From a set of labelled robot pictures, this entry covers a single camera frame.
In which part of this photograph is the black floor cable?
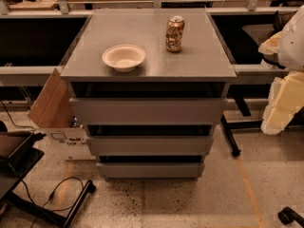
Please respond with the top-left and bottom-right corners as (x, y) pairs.
(18, 176), (85, 228)

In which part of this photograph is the cardboard box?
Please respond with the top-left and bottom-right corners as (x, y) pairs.
(28, 69), (95, 161)

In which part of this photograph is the grey drawer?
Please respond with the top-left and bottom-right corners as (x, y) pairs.
(69, 98), (226, 125)
(87, 136), (213, 156)
(96, 162), (204, 179)

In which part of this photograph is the white paper bowl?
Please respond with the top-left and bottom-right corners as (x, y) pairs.
(103, 45), (145, 72)

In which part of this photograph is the crushed gold soda can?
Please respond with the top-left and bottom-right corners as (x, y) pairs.
(165, 15), (185, 52)

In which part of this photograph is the grey middle drawer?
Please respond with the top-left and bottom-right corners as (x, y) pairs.
(87, 136), (213, 156)

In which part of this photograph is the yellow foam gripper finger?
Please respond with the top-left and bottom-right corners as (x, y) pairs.
(260, 72), (304, 135)

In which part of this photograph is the black table leg right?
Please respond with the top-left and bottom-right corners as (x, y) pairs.
(219, 93), (264, 158)

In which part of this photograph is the black stand left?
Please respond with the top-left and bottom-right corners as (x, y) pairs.
(0, 123), (96, 228)

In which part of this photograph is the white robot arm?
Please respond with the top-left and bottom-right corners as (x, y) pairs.
(258, 6), (304, 135)

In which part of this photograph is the black caster bottom right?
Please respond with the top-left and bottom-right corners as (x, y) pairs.
(277, 206), (304, 228)

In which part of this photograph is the grey bottom drawer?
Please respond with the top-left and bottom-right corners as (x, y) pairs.
(96, 162), (204, 179)

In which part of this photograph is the grey drawer cabinet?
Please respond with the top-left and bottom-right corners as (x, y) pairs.
(62, 9), (236, 164)

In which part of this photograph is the grey top drawer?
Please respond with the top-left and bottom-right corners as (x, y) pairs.
(69, 98), (226, 125)

